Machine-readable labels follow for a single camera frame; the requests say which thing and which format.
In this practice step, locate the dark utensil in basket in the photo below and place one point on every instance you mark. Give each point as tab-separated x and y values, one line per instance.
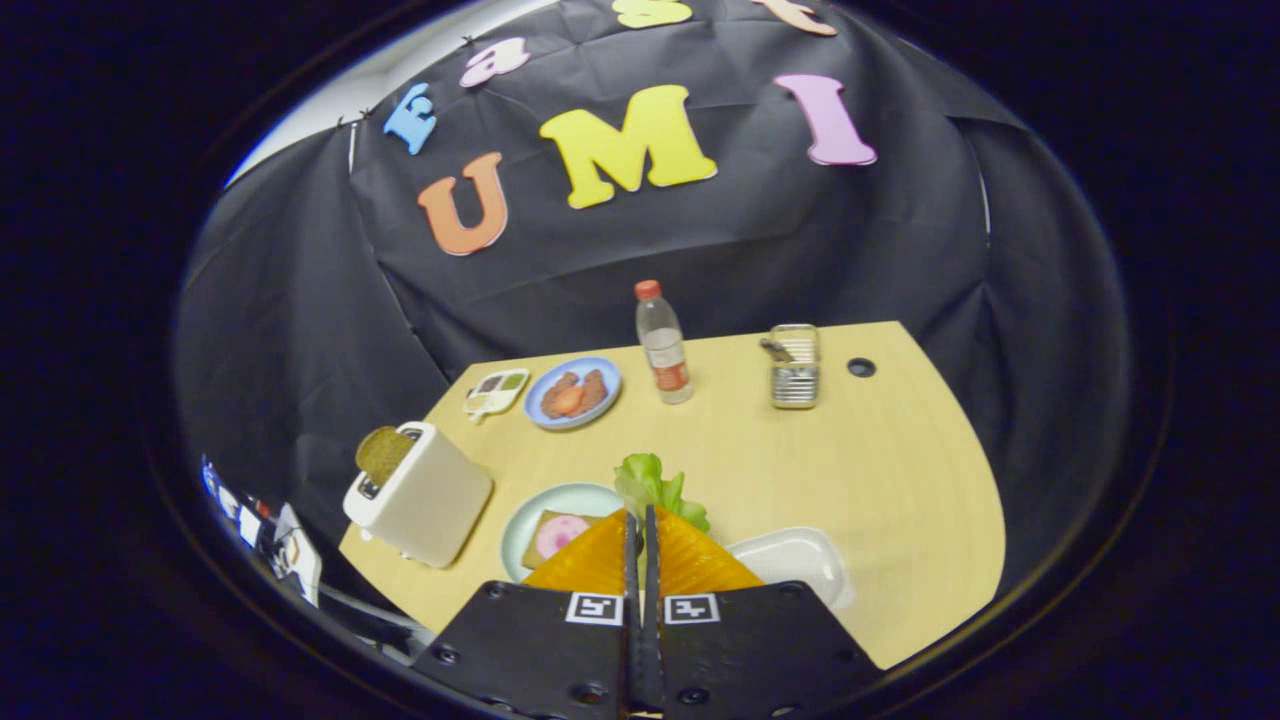
775	349

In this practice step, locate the brown bread slice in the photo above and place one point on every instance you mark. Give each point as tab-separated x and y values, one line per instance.
531	545
383	455

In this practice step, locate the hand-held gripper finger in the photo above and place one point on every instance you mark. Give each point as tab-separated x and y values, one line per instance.
633	650
652	650

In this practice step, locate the green lettuce leaf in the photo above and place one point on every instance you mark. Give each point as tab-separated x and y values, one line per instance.
645	480

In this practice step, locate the blue plate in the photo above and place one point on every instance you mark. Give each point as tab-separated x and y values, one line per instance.
575	423

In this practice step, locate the orange tomato slice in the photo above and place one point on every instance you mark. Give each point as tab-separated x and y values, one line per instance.
569	401

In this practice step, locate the brown meat patty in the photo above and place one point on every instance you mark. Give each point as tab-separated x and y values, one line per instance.
596	385
553	385

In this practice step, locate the white toaster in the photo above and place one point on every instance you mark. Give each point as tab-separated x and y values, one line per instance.
430	505

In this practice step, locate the white rectangular tray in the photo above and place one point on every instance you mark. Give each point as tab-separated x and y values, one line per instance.
800	560

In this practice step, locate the pink ham slice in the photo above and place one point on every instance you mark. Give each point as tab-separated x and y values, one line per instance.
560	535

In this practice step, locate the pale green plate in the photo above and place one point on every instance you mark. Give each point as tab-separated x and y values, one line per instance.
560	497

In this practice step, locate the clear bottle with orange cap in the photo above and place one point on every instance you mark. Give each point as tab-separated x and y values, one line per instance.
665	350

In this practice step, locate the white divided condiment tray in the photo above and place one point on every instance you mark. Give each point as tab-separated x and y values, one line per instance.
495	392

